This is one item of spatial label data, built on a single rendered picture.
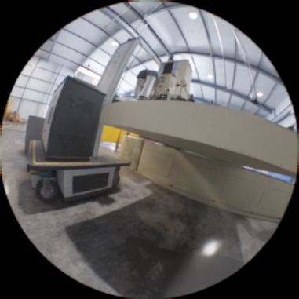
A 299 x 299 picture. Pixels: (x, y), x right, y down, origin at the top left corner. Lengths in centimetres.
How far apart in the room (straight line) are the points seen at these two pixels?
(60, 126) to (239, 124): 79
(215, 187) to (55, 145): 163
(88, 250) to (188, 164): 137
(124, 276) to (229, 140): 64
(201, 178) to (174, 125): 121
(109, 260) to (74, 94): 92
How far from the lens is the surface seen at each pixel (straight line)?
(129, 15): 964
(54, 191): 86
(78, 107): 74
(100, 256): 63
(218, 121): 28
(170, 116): 31
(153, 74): 119
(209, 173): 144
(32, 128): 173
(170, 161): 153
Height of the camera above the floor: 57
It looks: 4 degrees down
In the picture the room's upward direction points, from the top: 15 degrees clockwise
